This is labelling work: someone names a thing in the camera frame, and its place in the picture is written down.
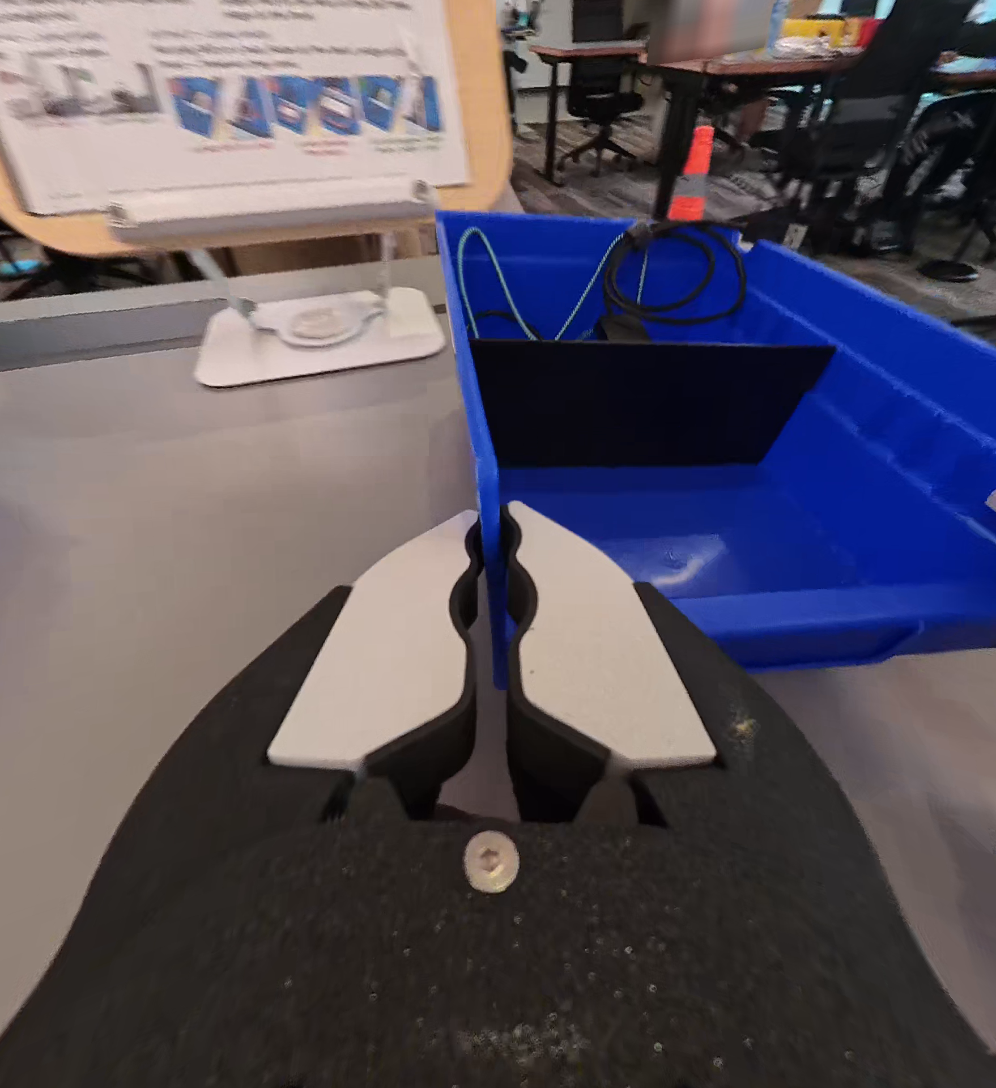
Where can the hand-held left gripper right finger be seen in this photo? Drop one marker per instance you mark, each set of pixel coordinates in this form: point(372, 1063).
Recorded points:
point(608, 663)

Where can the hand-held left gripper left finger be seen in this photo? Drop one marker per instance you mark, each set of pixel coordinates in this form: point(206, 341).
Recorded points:
point(379, 663)

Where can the blue storage bin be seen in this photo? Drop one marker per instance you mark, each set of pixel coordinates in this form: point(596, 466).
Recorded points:
point(846, 527)

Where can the black usb hub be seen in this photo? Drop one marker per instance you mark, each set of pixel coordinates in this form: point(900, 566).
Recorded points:
point(625, 330)

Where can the black bin divider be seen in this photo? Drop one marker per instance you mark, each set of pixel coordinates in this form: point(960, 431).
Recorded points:
point(634, 399)

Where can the black office chair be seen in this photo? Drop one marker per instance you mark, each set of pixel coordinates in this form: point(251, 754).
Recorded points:
point(600, 93)
point(855, 144)

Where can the orange cone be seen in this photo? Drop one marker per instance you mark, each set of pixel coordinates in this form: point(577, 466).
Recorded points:
point(692, 178)

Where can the brown office desk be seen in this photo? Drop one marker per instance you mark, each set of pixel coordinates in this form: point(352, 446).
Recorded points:
point(804, 61)

